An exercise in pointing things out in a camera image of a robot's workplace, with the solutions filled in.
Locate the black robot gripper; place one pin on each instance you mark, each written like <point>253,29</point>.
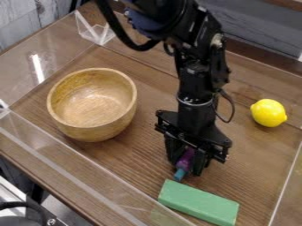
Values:
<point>191,127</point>

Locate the purple toy eggplant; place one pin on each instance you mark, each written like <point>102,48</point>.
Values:
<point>184,164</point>

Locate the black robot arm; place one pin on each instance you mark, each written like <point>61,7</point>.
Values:
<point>185,27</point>

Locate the brown wooden bowl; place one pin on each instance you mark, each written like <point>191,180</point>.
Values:
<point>93,104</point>

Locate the green rectangular block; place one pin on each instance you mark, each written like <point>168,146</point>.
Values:
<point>201,204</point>

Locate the yellow toy lemon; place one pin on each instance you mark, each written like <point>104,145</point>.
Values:
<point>269,113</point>

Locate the clear acrylic tray wall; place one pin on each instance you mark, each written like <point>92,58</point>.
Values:
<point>100,195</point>

